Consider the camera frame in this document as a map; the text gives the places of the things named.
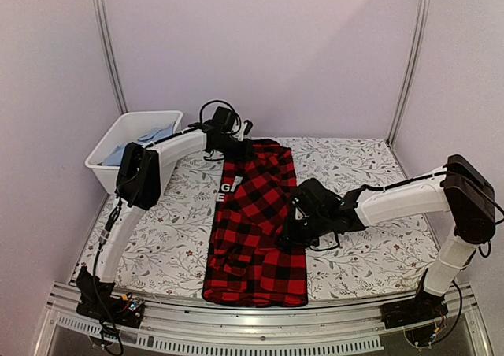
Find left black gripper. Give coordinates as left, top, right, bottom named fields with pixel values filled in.
left=215, top=135, right=258, bottom=162

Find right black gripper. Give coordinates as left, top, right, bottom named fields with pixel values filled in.
left=276, top=211, right=331, bottom=249

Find red black plaid shirt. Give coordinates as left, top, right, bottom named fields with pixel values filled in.
left=202, top=139, right=308, bottom=307

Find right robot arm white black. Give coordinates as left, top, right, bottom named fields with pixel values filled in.
left=279, top=154, right=503, bottom=321

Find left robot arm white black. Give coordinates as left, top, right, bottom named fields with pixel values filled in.
left=77, top=120, right=253, bottom=320

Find white plastic bin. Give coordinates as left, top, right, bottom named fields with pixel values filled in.
left=84, top=110, right=183, bottom=195

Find light blue shirt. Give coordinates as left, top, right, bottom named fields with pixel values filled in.
left=99, top=122, right=176, bottom=167

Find floral patterned table cloth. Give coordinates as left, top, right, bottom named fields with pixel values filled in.
left=70, top=136, right=442, bottom=302

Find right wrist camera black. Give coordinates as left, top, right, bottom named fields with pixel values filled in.
left=290, top=178, right=343, bottom=218

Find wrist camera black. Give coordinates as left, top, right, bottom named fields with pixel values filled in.
left=290, top=178, right=343, bottom=218
left=212, top=106, right=241, bottom=134

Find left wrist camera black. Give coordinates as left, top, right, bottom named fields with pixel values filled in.
left=212, top=106, right=241, bottom=134

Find left black looped cable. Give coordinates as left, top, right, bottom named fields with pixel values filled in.
left=198, top=99, right=237, bottom=124

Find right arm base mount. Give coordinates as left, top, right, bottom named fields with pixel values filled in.
left=380, top=291, right=448, bottom=329

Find left aluminium frame post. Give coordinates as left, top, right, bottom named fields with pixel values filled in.
left=92, top=0, right=128, bottom=115

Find aluminium frame post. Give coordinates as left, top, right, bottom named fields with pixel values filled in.
left=92, top=0, right=128, bottom=115
left=387, top=0, right=430, bottom=148

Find perforated metal cable tray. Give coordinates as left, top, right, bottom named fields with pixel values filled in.
left=54, top=312, right=385, bottom=353

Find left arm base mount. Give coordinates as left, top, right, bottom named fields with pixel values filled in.
left=76, top=289, right=145, bottom=328

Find aluminium front rail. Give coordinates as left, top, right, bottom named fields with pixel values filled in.
left=45, top=280, right=480, bottom=339

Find right aluminium frame post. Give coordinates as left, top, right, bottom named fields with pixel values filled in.
left=387, top=0, right=430, bottom=148

